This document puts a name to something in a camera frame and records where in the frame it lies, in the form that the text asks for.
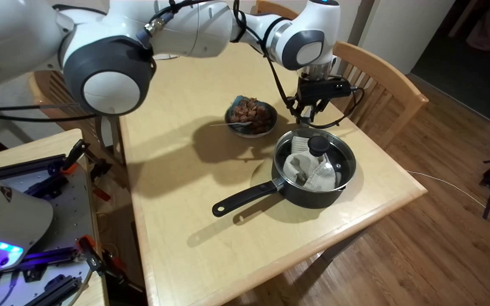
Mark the wooden chair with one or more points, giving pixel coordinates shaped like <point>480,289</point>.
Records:
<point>381,85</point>
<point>270,7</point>
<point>53,93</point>

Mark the brown food chunks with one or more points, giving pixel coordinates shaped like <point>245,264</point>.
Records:
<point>254,114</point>

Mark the gray spoon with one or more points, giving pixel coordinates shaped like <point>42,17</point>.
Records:
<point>240,123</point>

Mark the black and orange clamp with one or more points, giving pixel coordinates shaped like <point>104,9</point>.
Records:
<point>74,154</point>
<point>96,259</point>

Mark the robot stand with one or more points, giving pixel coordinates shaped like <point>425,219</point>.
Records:
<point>72,199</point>

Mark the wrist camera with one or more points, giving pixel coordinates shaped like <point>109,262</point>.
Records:
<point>334,88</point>

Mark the metal bowl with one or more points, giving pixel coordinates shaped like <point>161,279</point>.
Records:
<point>245,131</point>

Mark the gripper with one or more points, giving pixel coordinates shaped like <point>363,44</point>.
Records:
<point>306,92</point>

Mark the grey cloth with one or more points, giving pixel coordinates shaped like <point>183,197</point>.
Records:
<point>313,172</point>

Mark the black saucepan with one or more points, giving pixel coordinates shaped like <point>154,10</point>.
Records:
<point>313,196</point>

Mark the glass lid with black knob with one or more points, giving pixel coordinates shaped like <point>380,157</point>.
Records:
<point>343,159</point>

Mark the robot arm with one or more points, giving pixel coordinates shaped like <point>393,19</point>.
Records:
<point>109,63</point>

